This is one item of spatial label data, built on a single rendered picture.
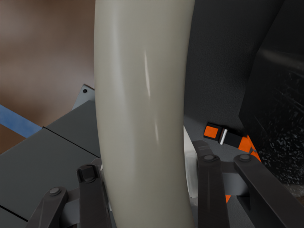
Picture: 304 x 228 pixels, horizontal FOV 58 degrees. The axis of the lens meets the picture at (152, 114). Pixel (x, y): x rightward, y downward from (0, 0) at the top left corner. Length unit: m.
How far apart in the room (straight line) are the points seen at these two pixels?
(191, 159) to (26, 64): 1.28
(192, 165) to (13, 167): 0.62
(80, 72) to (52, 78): 0.14
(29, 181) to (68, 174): 0.11
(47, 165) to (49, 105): 0.63
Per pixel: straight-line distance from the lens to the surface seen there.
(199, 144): 0.19
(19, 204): 0.67
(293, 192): 0.65
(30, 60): 1.39
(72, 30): 1.28
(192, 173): 0.17
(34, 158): 0.80
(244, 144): 1.20
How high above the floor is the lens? 1.17
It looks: 72 degrees down
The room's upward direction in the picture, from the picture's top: 151 degrees counter-clockwise
